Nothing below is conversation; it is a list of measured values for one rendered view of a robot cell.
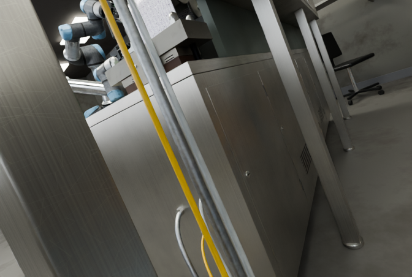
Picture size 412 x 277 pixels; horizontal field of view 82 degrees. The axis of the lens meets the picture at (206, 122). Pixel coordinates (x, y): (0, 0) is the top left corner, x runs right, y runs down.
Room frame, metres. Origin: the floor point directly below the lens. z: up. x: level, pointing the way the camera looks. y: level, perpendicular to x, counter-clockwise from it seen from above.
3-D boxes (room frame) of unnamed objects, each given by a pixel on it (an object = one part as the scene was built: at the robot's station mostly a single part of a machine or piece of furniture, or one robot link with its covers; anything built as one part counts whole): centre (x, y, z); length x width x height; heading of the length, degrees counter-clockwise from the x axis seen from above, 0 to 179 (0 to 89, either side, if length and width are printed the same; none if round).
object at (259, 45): (1.83, -0.77, 1.02); 2.24 x 0.04 x 0.24; 146
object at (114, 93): (1.24, 0.37, 1.01); 0.11 x 0.08 x 0.11; 178
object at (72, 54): (1.46, 0.56, 1.38); 0.49 x 0.11 x 0.12; 30
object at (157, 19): (1.01, 0.04, 1.11); 0.23 x 0.01 x 0.18; 56
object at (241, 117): (1.88, -0.45, 0.43); 2.52 x 0.64 x 0.86; 146
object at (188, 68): (1.89, -0.44, 0.88); 2.52 x 0.66 x 0.04; 146
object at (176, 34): (0.89, 0.08, 1.00); 0.40 x 0.16 x 0.06; 56
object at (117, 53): (1.14, 0.24, 1.12); 0.12 x 0.08 x 0.09; 56
